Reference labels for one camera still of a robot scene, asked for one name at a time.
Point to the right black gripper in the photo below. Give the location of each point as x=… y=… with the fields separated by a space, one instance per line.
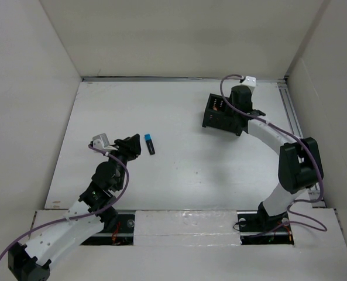
x=230 y=100

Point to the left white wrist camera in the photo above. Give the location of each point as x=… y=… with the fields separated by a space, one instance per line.
x=100 y=141

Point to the black two-compartment organizer box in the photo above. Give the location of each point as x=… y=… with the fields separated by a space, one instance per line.
x=225 y=119

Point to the aluminium rail right side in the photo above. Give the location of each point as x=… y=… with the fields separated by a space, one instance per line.
x=316 y=193

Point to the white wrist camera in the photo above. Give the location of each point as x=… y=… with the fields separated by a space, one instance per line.
x=248 y=81
x=100 y=141

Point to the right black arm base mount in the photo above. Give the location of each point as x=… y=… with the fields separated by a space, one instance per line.
x=257 y=228

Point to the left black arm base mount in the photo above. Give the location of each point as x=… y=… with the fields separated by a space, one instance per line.
x=119 y=233

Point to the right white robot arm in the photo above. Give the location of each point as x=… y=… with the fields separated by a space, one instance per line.
x=299 y=160

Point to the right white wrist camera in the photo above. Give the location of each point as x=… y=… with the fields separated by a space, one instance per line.
x=248 y=81

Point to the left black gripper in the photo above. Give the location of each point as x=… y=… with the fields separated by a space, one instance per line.
x=129 y=147

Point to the blue cap black highlighter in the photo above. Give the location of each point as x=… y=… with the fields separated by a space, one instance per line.
x=149 y=143

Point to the aluminium rail back edge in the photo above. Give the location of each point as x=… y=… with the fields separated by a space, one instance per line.
x=141 y=79

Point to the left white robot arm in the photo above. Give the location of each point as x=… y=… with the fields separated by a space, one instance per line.
x=92 y=213

